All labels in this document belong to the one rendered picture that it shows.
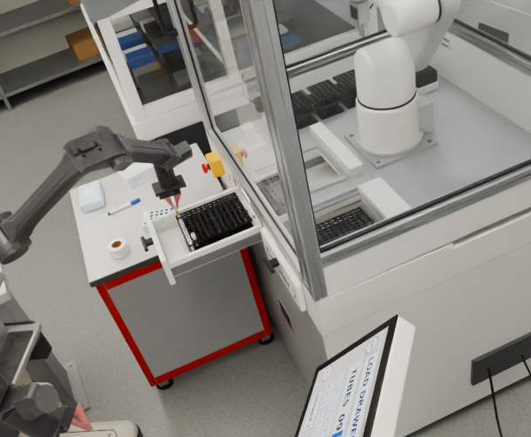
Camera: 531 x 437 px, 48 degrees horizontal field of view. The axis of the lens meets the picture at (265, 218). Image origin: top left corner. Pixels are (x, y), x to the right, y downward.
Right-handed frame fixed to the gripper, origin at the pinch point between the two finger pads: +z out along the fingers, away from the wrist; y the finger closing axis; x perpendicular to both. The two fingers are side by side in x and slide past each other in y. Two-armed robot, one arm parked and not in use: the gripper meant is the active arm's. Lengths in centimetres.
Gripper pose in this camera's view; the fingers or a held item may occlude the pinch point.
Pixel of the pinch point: (174, 205)
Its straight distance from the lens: 199.9
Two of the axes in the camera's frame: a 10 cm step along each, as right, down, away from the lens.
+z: 1.3, 7.6, 6.4
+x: -3.6, -5.6, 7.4
